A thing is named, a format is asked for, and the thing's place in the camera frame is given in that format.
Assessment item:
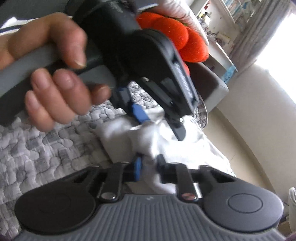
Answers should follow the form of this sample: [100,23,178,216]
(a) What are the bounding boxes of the white t-shirt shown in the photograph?
[96,108,235,194]

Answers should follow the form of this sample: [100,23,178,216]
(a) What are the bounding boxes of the person left hand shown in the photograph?
[0,12,112,133]

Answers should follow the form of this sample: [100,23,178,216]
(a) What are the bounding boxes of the grey sofa armrest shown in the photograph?
[186,62,229,113]

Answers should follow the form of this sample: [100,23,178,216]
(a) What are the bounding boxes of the orange knotted cushion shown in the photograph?
[137,12,209,74]

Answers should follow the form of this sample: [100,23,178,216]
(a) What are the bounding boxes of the beige pillow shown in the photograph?
[147,0,209,46]

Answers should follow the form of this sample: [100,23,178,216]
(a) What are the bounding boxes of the grey checked quilt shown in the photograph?
[0,81,209,237]

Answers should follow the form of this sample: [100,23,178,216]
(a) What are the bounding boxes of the white desk with shelves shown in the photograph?
[188,0,254,83]

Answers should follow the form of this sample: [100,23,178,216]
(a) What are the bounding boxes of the grey curtain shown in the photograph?
[230,1,292,72]

